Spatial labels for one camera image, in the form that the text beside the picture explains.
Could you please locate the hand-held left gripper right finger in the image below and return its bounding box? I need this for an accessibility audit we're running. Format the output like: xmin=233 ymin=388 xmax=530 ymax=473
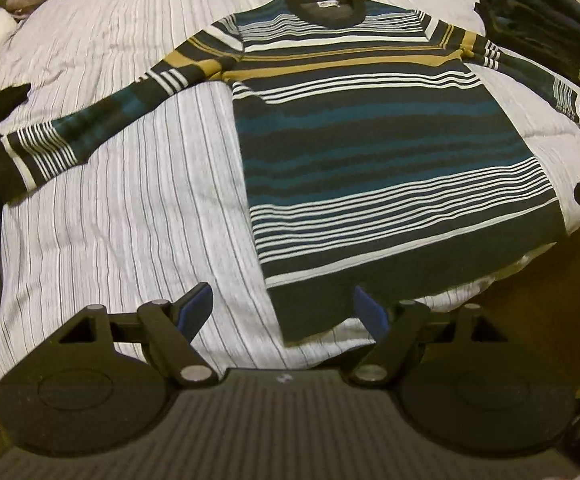
xmin=349 ymin=285 xmax=511 ymax=387

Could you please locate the striped knit sweater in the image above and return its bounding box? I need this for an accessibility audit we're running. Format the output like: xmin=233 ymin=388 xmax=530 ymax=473
xmin=0 ymin=0 xmax=580 ymax=346

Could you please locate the striped bed sheet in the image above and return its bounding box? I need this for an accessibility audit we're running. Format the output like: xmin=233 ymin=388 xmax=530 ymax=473
xmin=0 ymin=0 xmax=580 ymax=406

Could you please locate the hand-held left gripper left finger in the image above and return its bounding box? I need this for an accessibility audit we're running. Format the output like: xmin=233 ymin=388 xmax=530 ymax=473
xmin=58 ymin=282 xmax=219 ymax=387

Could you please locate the stack of folded dark clothes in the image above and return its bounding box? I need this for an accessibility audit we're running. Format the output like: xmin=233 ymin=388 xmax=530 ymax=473
xmin=474 ymin=0 xmax=580 ymax=86

